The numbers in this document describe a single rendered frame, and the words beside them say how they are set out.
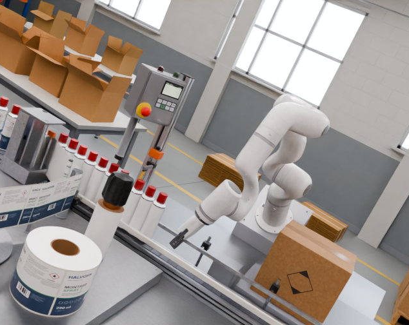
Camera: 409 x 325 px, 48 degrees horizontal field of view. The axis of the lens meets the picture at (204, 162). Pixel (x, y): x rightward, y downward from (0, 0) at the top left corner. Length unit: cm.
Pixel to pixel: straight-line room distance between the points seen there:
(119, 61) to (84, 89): 255
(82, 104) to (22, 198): 203
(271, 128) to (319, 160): 546
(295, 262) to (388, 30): 552
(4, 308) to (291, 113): 105
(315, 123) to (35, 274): 104
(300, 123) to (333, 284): 61
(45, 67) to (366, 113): 459
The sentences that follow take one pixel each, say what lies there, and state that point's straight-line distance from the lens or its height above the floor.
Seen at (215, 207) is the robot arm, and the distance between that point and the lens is 159.
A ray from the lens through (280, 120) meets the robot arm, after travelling 158.
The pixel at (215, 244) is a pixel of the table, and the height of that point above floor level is 83.
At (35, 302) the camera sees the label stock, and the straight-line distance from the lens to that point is 126.
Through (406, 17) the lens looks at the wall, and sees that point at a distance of 704.
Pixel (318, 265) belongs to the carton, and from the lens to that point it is 180.
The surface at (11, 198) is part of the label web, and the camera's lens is 144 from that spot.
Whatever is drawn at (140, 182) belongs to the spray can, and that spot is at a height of 108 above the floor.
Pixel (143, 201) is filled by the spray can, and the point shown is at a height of 103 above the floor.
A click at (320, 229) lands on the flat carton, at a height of 10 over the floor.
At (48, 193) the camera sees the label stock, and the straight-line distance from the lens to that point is 154.
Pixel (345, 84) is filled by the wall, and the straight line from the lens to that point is 699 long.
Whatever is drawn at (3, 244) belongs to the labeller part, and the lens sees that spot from 147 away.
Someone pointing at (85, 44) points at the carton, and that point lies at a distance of 629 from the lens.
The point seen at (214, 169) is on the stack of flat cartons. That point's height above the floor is 19.
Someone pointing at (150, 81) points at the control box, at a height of 143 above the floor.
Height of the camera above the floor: 167
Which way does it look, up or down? 14 degrees down
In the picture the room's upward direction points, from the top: 25 degrees clockwise
